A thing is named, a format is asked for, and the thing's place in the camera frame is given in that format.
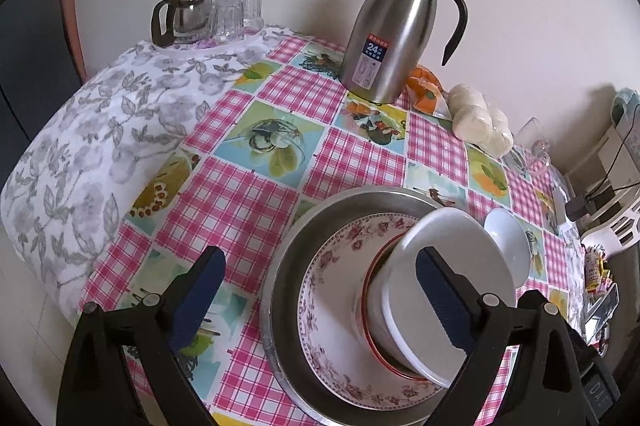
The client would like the large stainless steel plate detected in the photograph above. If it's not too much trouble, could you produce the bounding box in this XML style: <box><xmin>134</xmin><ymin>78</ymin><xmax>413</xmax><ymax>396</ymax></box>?
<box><xmin>260</xmin><ymin>187</ymin><xmax>453</xmax><ymax>426</ymax></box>

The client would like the glass teapot black handle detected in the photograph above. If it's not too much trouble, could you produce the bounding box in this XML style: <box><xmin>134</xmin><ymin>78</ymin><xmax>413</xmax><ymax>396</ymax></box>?
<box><xmin>151</xmin><ymin>0</ymin><xmax>217</xmax><ymax>48</ymax></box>

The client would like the white grey floral cloth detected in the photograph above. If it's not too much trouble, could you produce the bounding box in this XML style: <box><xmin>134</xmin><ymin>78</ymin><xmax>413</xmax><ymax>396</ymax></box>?
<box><xmin>0</xmin><ymin>26</ymin><xmax>283</xmax><ymax>307</ymax></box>

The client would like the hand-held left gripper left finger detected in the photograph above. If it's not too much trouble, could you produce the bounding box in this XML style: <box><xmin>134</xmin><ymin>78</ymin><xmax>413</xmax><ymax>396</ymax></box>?
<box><xmin>55</xmin><ymin>246</ymin><xmax>227</xmax><ymax>426</ymax></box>

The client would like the white floral rim plate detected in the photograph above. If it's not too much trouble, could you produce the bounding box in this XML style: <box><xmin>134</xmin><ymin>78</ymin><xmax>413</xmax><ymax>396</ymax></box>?
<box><xmin>297</xmin><ymin>213</ymin><xmax>451</xmax><ymax>413</ymax></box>

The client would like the white appliance with teal cloth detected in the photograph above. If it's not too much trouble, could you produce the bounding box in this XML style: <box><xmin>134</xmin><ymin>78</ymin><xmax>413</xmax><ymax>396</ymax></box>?
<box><xmin>597</xmin><ymin>88</ymin><xmax>640</xmax><ymax>188</ymax></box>

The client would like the red rim white bowl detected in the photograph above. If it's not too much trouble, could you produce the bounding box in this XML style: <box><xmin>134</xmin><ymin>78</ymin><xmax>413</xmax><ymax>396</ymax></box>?
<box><xmin>352</xmin><ymin>235</ymin><xmax>427</xmax><ymax>381</ymax></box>

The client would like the black charger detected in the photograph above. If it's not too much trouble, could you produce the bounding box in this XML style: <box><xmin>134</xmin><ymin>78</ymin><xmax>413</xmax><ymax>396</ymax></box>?
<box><xmin>565</xmin><ymin>190</ymin><xmax>609</xmax><ymax>223</ymax></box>

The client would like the pink checked tablecloth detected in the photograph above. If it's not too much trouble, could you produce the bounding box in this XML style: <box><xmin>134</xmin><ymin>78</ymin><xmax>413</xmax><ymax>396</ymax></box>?
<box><xmin>80</xmin><ymin>26</ymin><xmax>603</xmax><ymax>426</ymax></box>

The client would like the clear glass mug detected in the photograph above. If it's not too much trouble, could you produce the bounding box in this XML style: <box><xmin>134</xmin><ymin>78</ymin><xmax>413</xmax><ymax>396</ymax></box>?
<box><xmin>501</xmin><ymin>117</ymin><xmax>552</xmax><ymax>178</ymax></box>

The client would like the white plastic chair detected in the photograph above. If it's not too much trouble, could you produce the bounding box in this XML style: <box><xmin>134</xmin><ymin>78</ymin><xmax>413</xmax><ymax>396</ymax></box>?
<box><xmin>579</xmin><ymin>187</ymin><xmax>640</xmax><ymax>253</ymax></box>

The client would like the bag of white buns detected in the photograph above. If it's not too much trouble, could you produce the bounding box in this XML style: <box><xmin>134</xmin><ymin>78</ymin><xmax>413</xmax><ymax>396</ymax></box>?
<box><xmin>445</xmin><ymin>84</ymin><xmax>515</xmax><ymax>156</ymax></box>

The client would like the orange snack packet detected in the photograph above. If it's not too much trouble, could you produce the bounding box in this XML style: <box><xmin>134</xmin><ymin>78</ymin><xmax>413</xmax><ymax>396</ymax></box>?
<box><xmin>405</xmin><ymin>65</ymin><xmax>447</xmax><ymax>113</ymax></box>

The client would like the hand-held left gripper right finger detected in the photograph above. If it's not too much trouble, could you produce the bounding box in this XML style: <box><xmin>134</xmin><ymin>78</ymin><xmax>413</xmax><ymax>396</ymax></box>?
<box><xmin>415</xmin><ymin>246</ymin><xmax>601</xmax><ymax>426</ymax></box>

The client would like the yellow red snack packet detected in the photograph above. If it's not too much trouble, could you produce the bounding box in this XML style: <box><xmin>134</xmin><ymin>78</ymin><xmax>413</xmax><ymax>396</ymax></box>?
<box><xmin>582</xmin><ymin>246</ymin><xmax>609</xmax><ymax>293</ymax></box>

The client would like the stainless steel thermos jug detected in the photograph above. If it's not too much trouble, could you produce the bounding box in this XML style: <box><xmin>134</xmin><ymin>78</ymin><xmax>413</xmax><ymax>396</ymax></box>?
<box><xmin>339</xmin><ymin>0</ymin><xmax>469</xmax><ymax>105</ymax></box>

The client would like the plain white bowl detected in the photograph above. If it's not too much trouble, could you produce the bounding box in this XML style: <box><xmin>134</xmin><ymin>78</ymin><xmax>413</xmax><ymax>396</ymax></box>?
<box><xmin>484</xmin><ymin>207</ymin><xmax>532</xmax><ymax>288</ymax></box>
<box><xmin>379</xmin><ymin>209</ymin><xmax>517</xmax><ymax>389</ymax></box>

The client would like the dark labelled box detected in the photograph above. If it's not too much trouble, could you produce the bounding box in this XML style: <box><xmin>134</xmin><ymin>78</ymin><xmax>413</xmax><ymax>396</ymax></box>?
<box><xmin>582</xmin><ymin>283</ymin><xmax>621</xmax><ymax>343</ymax></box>

